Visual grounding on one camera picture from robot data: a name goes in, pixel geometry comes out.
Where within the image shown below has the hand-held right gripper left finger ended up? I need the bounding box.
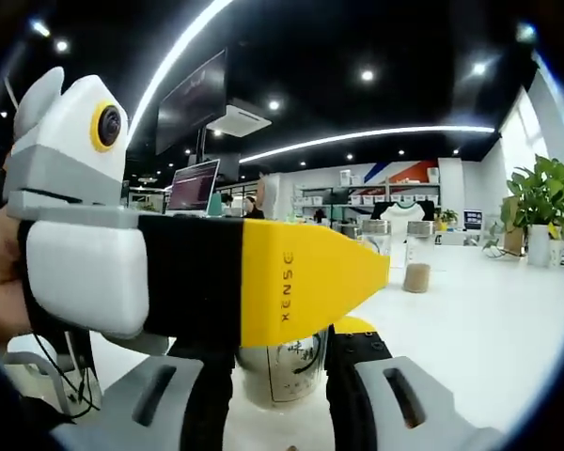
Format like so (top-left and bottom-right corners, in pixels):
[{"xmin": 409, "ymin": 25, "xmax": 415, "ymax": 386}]
[{"xmin": 50, "ymin": 345, "xmax": 237, "ymax": 451}]

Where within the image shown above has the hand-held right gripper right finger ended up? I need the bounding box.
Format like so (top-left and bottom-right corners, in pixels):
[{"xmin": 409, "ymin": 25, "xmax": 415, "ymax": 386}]
[{"xmin": 325, "ymin": 317, "xmax": 504, "ymax": 451}]

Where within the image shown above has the short seasoning bottle beige powder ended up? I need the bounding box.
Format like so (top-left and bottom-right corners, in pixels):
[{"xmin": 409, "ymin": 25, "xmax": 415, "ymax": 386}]
[{"xmin": 234, "ymin": 328, "xmax": 331, "ymax": 406}]

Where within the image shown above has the tall seasoning bottle brown powder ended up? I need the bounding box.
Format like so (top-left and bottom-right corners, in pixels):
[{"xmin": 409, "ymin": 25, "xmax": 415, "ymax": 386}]
[{"xmin": 402, "ymin": 220, "xmax": 437, "ymax": 294}]

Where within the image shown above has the tall seasoning bottle pale powder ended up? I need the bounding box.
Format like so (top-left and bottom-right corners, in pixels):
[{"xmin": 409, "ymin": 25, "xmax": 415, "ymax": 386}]
[{"xmin": 355, "ymin": 219, "xmax": 393, "ymax": 270}]

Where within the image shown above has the person's left hand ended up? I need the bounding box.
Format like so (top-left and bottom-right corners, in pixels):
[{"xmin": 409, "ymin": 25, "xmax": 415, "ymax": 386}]
[{"xmin": 0, "ymin": 205, "xmax": 35, "ymax": 350}]

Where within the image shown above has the open silver laptop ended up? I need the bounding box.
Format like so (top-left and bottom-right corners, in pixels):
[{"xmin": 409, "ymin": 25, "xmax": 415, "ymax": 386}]
[{"xmin": 164, "ymin": 158, "xmax": 221, "ymax": 212}]

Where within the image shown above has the hanging black ceiling screen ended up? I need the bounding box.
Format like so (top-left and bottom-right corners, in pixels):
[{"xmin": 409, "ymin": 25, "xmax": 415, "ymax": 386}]
[{"xmin": 154, "ymin": 48, "xmax": 228, "ymax": 156}]

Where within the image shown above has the ceiling air conditioner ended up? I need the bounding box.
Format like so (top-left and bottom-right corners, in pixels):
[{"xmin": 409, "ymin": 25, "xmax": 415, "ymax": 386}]
[{"xmin": 206, "ymin": 103, "xmax": 274, "ymax": 139}]

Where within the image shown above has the person's black clothing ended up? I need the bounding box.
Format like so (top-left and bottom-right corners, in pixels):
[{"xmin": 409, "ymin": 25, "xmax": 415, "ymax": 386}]
[{"xmin": 0, "ymin": 392, "xmax": 79, "ymax": 441}]

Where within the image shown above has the black white mannequin bust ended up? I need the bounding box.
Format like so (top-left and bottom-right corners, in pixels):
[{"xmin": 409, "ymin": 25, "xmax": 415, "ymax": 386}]
[{"xmin": 369, "ymin": 199, "xmax": 437, "ymax": 223}]

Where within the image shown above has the metal shelving unit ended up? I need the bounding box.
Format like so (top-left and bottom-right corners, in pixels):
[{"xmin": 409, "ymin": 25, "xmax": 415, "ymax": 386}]
[{"xmin": 293, "ymin": 181, "xmax": 442, "ymax": 220}]

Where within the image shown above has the white ceiling light strip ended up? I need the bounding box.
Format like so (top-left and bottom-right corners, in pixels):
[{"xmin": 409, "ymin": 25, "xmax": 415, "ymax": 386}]
[
  {"xmin": 238, "ymin": 124, "xmax": 495, "ymax": 164},
  {"xmin": 126, "ymin": 0, "xmax": 236, "ymax": 138}
]

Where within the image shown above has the row of white storage bins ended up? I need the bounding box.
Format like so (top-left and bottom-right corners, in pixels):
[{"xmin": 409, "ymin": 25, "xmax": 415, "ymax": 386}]
[{"xmin": 350, "ymin": 193, "xmax": 441, "ymax": 207}]

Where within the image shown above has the brown cardboard box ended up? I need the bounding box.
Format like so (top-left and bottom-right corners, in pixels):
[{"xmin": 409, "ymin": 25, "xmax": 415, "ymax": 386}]
[{"xmin": 501, "ymin": 195, "xmax": 528, "ymax": 256}]

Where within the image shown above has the small white pot yellow tag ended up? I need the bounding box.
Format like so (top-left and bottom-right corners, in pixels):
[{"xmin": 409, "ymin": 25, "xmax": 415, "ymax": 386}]
[{"xmin": 547, "ymin": 238, "xmax": 564, "ymax": 269}]

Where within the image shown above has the green plant in white pot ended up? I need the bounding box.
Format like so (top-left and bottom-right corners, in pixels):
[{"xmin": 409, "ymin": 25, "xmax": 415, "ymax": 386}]
[{"xmin": 500, "ymin": 154, "xmax": 564, "ymax": 268}]

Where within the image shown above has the thin black cable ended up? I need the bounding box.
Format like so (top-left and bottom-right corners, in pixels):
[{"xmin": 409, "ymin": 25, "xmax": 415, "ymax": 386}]
[{"xmin": 30, "ymin": 328, "xmax": 102, "ymax": 420}]

